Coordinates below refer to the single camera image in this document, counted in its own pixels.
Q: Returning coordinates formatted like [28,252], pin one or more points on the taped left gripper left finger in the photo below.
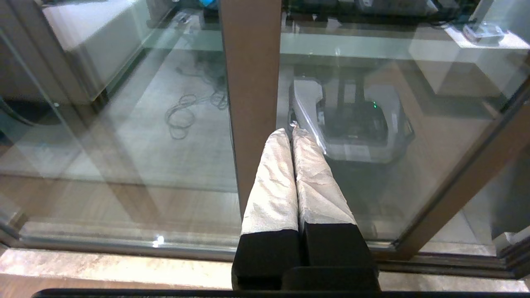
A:
[273,198]

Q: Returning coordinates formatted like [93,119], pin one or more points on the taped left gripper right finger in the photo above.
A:
[319,186]

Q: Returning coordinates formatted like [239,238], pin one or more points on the brown framed sliding glass door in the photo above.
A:
[476,174]

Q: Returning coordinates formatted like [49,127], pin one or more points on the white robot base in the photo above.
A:
[352,149]

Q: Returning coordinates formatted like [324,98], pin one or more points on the brown framed fixed glass panel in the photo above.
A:
[252,82]

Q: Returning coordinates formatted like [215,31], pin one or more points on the dark metal floor track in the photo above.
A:
[434,265]

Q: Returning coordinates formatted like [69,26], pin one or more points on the beige cushioned sofa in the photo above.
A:
[103,33]

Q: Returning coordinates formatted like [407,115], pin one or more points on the dark front-load washing machine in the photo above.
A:
[20,111]

